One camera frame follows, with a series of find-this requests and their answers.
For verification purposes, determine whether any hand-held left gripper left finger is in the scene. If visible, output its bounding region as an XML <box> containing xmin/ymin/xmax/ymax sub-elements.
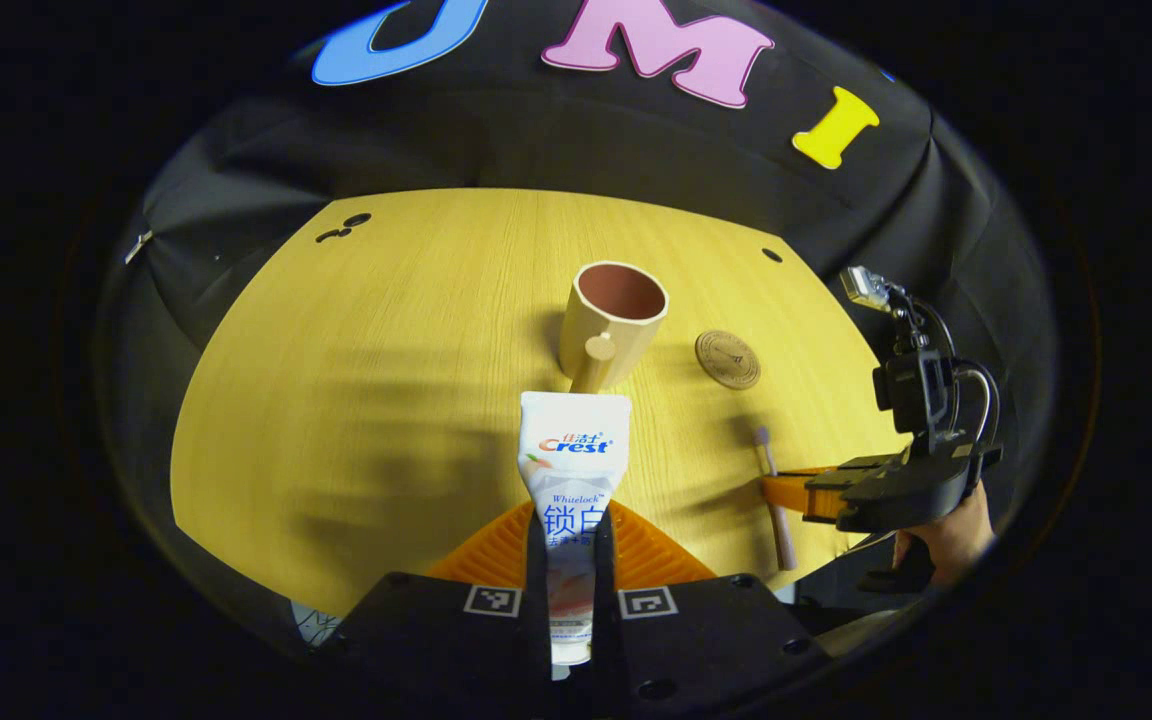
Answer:
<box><xmin>321</xmin><ymin>500</ymin><xmax>552</xmax><ymax>701</ymax></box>

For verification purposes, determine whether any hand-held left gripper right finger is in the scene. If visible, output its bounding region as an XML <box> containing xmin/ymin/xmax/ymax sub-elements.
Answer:
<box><xmin>591</xmin><ymin>500</ymin><xmax>832</xmax><ymax>706</ymax></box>

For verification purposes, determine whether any pink toothbrush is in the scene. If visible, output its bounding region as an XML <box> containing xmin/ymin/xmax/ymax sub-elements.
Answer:
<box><xmin>754</xmin><ymin>427</ymin><xmax>799</xmax><ymax>572</ymax></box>

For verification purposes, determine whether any white toothpaste tube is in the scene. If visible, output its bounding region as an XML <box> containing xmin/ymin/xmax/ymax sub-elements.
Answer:
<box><xmin>519</xmin><ymin>391</ymin><xmax>633</xmax><ymax>667</ymax></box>

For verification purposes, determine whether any round brown coaster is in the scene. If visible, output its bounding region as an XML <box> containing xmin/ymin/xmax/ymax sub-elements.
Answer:
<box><xmin>694</xmin><ymin>330</ymin><xmax>762</xmax><ymax>390</ymax></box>

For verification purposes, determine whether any beige cup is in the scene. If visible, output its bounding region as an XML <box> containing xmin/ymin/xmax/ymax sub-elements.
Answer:
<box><xmin>558</xmin><ymin>261</ymin><xmax>670</xmax><ymax>395</ymax></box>

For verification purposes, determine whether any black backdrop cloth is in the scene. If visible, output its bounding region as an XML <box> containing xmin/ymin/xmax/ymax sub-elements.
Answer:
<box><xmin>96</xmin><ymin>0</ymin><xmax>1057</xmax><ymax>621</ymax></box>

